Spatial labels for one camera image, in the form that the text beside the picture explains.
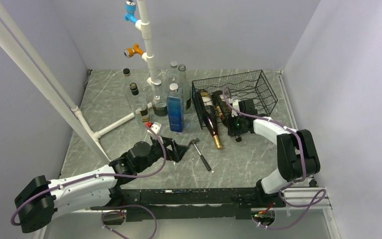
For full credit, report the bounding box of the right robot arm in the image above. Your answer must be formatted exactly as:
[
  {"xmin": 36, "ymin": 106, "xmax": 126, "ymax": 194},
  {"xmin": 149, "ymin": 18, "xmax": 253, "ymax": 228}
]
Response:
[{"xmin": 226, "ymin": 102, "xmax": 320, "ymax": 207}]

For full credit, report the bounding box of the clear bottle white label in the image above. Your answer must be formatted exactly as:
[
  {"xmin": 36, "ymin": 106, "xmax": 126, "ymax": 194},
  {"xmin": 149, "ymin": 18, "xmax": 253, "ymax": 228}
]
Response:
[{"xmin": 123, "ymin": 68, "xmax": 139, "ymax": 107}]

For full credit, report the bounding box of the blue pipe nozzle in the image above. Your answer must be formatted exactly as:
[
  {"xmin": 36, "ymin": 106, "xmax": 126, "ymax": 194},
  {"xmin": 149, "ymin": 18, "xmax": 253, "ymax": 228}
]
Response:
[{"xmin": 124, "ymin": 0, "xmax": 137, "ymax": 24}]

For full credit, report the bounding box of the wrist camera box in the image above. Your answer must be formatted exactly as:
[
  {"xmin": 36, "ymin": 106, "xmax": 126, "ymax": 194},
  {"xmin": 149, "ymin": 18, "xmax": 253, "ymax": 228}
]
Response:
[
  {"xmin": 145, "ymin": 121, "xmax": 164, "ymax": 135},
  {"xmin": 228, "ymin": 99, "xmax": 241, "ymax": 117}
]

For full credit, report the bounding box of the small grey hammer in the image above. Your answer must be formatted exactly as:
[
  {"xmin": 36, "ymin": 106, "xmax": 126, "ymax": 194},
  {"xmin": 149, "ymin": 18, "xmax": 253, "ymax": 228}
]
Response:
[{"xmin": 188, "ymin": 138, "xmax": 212, "ymax": 171}]

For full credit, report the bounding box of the black wire wine rack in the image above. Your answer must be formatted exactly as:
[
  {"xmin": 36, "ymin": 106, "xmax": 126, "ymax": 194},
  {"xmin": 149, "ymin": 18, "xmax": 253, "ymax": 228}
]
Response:
[{"xmin": 191, "ymin": 70, "xmax": 278, "ymax": 128}]

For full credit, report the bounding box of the orange pipe nozzle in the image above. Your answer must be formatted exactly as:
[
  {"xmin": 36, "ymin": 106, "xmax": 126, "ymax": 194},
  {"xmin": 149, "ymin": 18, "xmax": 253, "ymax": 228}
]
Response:
[{"xmin": 124, "ymin": 43, "xmax": 144, "ymax": 58}]

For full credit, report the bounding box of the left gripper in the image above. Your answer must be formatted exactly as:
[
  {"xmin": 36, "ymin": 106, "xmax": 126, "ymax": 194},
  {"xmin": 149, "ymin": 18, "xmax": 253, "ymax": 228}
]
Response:
[{"xmin": 137, "ymin": 134, "xmax": 189, "ymax": 172}]

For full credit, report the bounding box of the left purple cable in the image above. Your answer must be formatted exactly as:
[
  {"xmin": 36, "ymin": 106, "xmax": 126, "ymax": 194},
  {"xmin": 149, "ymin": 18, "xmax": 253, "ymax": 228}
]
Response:
[{"xmin": 10, "ymin": 126, "xmax": 168, "ymax": 239}]

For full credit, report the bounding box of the green wine bottle silver cap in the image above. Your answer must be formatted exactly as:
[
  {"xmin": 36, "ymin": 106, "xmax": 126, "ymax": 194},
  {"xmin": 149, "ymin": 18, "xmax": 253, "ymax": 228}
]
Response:
[{"xmin": 212, "ymin": 90, "xmax": 242, "ymax": 142}]

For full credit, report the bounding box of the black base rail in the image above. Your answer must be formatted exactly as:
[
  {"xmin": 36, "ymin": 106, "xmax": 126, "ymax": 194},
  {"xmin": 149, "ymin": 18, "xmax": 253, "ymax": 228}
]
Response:
[{"xmin": 91, "ymin": 187, "xmax": 285, "ymax": 220}]

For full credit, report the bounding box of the clear bottle dark label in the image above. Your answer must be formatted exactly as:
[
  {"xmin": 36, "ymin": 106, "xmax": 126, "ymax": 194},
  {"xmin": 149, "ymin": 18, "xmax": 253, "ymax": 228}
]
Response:
[{"xmin": 152, "ymin": 79, "xmax": 168, "ymax": 117}]

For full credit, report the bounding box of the clear frosted wine bottle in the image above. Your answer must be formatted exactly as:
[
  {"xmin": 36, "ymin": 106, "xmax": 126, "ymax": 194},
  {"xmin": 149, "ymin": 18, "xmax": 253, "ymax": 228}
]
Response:
[{"xmin": 178, "ymin": 64, "xmax": 191, "ymax": 114}]

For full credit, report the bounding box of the purple cable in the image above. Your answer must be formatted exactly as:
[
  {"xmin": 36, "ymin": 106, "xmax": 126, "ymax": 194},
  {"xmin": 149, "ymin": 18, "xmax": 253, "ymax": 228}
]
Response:
[
  {"xmin": 222, "ymin": 86, "xmax": 327, "ymax": 231},
  {"xmin": 10, "ymin": 126, "xmax": 168, "ymax": 239}
]

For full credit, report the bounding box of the red wine bottle gold cap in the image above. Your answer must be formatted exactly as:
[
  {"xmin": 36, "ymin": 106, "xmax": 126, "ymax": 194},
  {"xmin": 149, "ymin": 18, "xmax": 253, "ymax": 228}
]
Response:
[{"xmin": 197, "ymin": 90, "xmax": 223, "ymax": 150}]

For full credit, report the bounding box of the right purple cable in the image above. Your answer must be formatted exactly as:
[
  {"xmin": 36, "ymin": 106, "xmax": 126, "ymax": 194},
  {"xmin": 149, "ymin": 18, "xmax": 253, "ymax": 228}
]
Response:
[{"xmin": 222, "ymin": 86, "xmax": 327, "ymax": 231}]

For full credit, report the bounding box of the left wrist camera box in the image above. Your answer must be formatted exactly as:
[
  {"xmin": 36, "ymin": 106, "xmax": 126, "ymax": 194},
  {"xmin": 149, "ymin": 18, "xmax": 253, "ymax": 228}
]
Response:
[{"xmin": 145, "ymin": 121, "xmax": 164, "ymax": 135}]

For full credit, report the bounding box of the white pvc pipe frame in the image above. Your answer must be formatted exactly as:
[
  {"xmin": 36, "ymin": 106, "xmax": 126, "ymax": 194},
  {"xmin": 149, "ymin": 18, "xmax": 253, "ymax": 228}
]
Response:
[{"xmin": 0, "ymin": 0, "xmax": 156, "ymax": 162}]

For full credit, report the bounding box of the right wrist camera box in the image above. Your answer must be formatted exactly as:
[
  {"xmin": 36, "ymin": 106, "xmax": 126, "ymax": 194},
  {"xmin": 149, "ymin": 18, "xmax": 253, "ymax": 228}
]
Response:
[{"xmin": 228, "ymin": 99, "xmax": 241, "ymax": 117}]

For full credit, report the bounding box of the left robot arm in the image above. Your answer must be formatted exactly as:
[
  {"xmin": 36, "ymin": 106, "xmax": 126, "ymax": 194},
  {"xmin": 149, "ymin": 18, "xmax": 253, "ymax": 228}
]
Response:
[{"xmin": 11, "ymin": 136, "xmax": 189, "ymax": 234}]

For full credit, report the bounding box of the blue label clear bottle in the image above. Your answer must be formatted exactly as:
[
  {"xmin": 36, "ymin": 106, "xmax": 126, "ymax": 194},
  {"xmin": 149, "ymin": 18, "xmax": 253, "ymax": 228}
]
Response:
[{"xmin": 167, "ymin": 83, "xmax": 184, "ymax": 132}]

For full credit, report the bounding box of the round clear glass bottle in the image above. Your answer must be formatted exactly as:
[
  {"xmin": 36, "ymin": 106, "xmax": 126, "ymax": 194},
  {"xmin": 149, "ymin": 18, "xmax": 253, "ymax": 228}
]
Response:
[{"xmin": 166, "ymin": 61, "xmax": 179, "ymax": 90}]

